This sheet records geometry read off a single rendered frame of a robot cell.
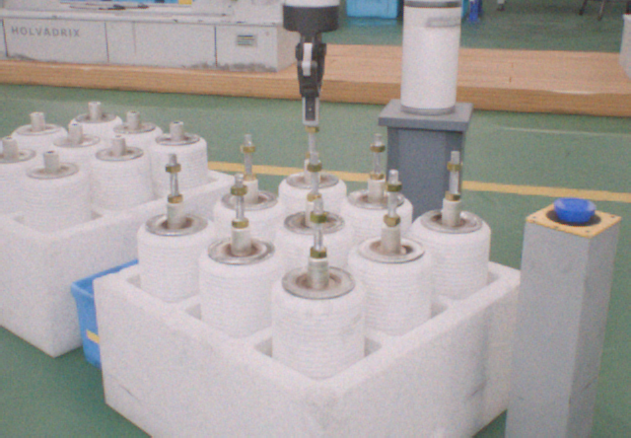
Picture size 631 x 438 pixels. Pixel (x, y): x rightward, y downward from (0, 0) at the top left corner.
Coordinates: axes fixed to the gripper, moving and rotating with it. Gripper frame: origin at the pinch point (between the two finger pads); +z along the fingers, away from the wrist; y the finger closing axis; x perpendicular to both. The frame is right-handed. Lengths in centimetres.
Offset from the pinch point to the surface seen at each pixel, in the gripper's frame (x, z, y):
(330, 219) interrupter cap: -4.0, 10.1, -15.5
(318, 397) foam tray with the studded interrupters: -5.2, 17.4, -42.6
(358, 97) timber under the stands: 1, 33, 168
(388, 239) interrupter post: -11.2, 8.6, -24.9
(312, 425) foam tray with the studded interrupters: -4.6, 20.2, -43.2
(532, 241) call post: -25.6, 6.2, -29.8
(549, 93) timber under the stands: -63, 29, 158
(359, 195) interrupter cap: -7.1, 10.1, -6.4
